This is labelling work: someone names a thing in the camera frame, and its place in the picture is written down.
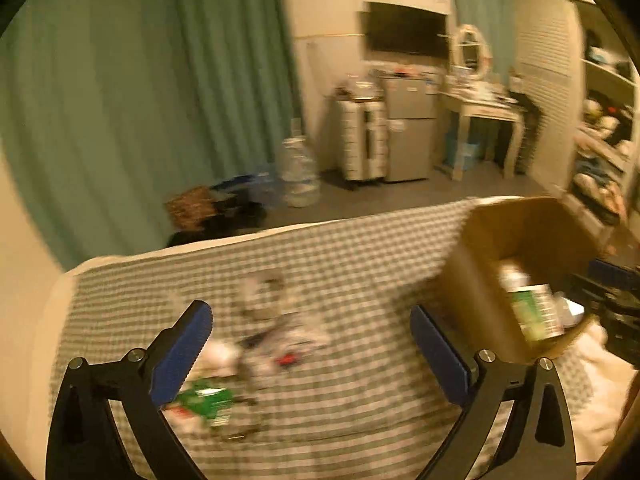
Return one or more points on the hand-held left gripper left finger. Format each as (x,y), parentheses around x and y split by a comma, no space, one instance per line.
(182,347)

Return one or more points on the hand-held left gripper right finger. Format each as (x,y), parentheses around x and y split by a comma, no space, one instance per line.
(440,347)

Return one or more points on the green white packet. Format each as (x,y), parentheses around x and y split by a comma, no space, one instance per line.
(532,305)

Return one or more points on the brown cardboard box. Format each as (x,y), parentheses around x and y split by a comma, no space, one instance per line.
(505,270)

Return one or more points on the clear crumpled plastic wrapper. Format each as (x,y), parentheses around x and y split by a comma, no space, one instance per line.
(262,292)

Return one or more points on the white crumpled wrapper red spot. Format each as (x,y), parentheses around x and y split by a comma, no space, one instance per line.
(292,342)

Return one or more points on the brown woven basket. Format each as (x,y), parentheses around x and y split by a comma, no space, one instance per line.
(192,207)

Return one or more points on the white shelf unit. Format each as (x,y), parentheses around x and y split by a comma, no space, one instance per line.
(602,110)

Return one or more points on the large clear water bottle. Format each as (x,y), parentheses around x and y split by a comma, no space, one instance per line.
(299,172)

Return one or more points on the white dressing table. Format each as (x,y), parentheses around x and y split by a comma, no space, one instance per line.
(482,120)

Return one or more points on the grey small refrigerator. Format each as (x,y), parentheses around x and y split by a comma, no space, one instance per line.
(407,127)

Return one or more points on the white suitcase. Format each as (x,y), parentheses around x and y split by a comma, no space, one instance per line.
(361,137)

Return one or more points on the white slatted wardrobe door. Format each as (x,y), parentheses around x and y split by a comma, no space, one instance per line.
(545,80)

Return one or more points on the green curtain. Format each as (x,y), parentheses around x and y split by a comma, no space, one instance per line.
(145,100)

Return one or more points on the white oval mirror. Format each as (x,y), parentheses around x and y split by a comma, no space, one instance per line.
(470,52)

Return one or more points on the black wall television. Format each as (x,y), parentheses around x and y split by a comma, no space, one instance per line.
(406,29)

